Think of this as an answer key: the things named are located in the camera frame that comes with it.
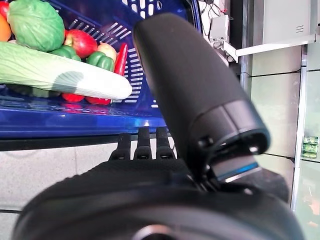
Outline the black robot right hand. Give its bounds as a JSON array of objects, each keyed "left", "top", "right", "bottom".
[{"left": 12, "top": 12, "right": 305, "bottom": 240}]

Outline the toy napa cabbage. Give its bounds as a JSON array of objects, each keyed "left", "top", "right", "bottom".
[{"left": 0, "top": 41, "right": 133, "bottom": 100}]

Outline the blue plastic shopping basket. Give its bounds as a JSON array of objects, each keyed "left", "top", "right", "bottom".
[{"left": 0, "top": 0, "right": 203, "bottom": 141}]

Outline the red toy chili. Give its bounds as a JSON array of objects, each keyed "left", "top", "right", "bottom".
[{"left": 114, "top": 42, "right": 129, "bottom": 77}]

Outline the peach coloured toy apple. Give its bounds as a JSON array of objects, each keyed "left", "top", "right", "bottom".
[{"left": 97, "top": 42, "right": 118, "bottom": 62}]

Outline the green toy bell pepper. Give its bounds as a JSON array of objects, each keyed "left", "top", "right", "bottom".
[
  {"left": 86, "top": 51, "right": 115, "bottom": 73},
  {"left": 49, "top": 44, "right": 82, "bottom": 62}
]

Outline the white low cabinet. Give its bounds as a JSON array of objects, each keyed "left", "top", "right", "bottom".
[{"left": 262, "top": 0, "right": 313, "bottom": 42}]

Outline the red toy apple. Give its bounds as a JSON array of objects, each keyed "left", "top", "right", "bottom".
[{"left": 64, "top": 29, "right": 98, "bottom": 60}]

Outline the green printed packet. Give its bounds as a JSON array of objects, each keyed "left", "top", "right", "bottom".
[{"left": 301, "top": 136, "right": 320, "bottom": 160}]

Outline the dark green toy cucumber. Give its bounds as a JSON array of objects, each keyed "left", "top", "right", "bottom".
[{"left": 4, "top": 83, "right": 61, "bottom": 98}]

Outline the round green toy cabbage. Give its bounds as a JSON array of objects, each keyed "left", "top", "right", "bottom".
[{"left": 6, "top": 0, "right": 65, "bottom": 53}]

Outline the orange toy fruit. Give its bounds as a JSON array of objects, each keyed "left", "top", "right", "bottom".
[{"left": 0, "top": 13, "right": 12, "bottom": 42}]

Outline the small red toy fruit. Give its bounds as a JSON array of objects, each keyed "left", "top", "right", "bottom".
[{"left": 0, "top": 1, "right": 10, "bottom": 20}]

